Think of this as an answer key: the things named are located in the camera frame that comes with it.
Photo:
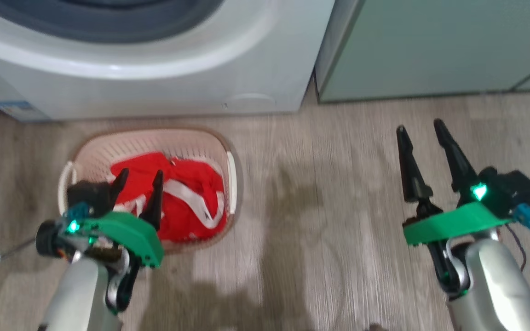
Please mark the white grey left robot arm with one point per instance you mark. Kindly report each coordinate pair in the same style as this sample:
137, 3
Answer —
76, 294

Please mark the grey rubber door seal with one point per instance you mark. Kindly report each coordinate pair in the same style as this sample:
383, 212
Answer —
154, 27

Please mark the white front-load washing machine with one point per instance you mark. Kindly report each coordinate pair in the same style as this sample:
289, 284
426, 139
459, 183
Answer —
246, 69

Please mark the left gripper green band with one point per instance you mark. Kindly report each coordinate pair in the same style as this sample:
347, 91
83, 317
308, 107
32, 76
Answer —
127, 234

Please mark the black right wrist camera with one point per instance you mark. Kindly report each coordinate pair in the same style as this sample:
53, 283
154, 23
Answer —
513, 188

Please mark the beige perforated plastic laundry basket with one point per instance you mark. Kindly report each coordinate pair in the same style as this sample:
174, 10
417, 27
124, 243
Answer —
191, 142

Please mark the blue energy label sticker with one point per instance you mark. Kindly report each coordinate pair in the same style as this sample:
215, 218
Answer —
16, 109

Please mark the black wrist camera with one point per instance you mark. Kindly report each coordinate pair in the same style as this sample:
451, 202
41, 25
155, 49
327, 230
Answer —
513, 188
90, 195

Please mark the round white filter cover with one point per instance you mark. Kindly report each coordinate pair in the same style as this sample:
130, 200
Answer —
249, 102

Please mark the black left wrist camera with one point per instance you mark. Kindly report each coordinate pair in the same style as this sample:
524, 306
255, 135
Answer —
90, 195

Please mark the pale green tall cabinet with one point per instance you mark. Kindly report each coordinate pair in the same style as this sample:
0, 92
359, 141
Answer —
430, 46

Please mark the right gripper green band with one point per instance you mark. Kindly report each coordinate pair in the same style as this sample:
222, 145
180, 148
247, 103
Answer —
453, 223

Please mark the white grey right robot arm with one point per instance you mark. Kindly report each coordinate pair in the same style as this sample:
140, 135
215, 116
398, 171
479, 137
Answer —
495, 285

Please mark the red garment with white trim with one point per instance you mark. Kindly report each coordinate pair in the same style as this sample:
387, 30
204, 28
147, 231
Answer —
210, 184
141, 165

